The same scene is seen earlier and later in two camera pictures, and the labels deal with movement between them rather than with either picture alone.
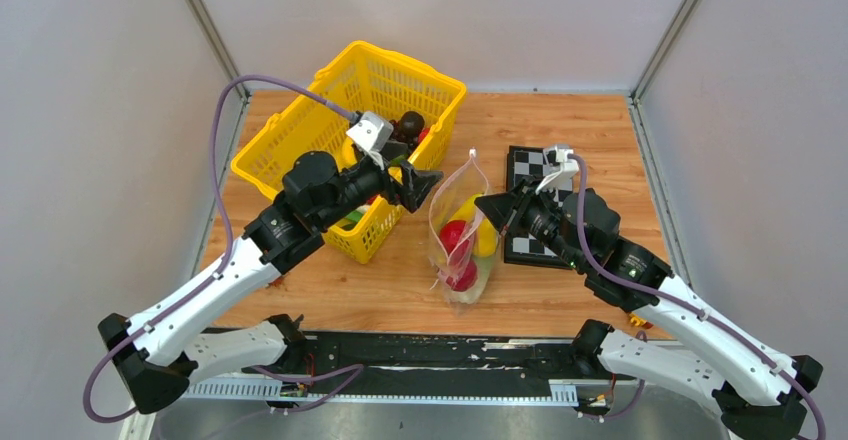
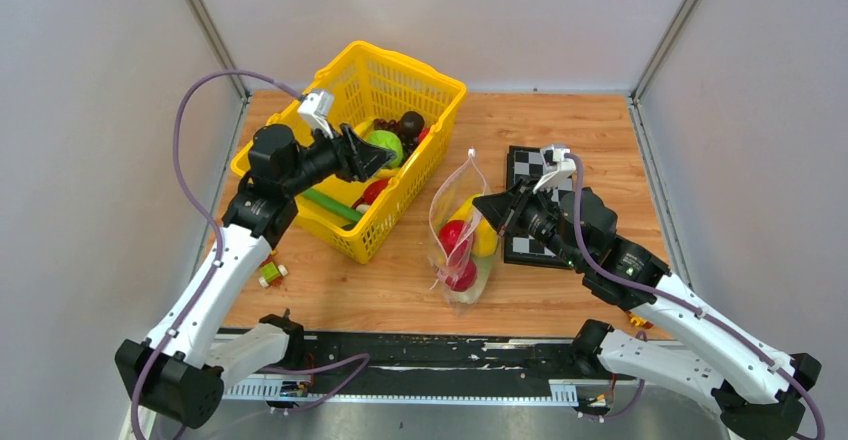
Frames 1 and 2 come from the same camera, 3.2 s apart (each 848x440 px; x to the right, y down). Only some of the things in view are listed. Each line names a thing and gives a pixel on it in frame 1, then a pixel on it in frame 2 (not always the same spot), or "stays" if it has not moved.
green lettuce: x=484 y=266 stays
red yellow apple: x=465 y=279 stays
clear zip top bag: x=464 y=243 stays
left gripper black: x=418 y=184 → x=357 y=159
